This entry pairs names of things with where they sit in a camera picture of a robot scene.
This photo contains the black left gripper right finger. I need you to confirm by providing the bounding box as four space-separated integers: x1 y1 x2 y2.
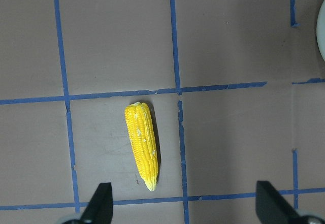
255 180 300 224

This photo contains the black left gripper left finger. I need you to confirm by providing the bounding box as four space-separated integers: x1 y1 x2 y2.
79 182 113 223

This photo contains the yellow corn cob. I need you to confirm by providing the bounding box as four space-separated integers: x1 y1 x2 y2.
124 102 159 191

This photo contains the pale green cooking pot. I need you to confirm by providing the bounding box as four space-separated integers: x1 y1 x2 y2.
316 0 325 60

